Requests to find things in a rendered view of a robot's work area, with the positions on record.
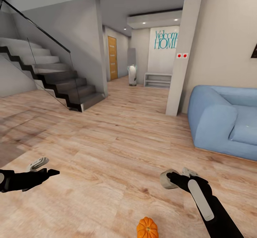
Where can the pillar candle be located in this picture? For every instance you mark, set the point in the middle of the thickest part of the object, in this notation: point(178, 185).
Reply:
point(165, 181)

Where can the pumpkin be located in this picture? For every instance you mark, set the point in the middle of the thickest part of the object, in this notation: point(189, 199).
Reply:
point(147, 229)

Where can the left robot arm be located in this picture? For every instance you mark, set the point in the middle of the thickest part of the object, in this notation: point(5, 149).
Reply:
point(10, 181)

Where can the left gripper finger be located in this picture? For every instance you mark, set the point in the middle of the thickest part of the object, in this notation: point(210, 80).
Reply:
point(52, 172)

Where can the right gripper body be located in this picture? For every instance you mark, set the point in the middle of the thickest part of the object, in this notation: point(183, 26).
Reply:
point(177, 179)

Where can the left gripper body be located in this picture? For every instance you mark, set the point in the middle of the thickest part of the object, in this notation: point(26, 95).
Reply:
point(33, 179)

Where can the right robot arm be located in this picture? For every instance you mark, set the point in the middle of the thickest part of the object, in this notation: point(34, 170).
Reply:
point(216, 219)

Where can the door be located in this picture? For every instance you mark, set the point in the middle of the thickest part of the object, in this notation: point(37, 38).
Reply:
point(112, 57)

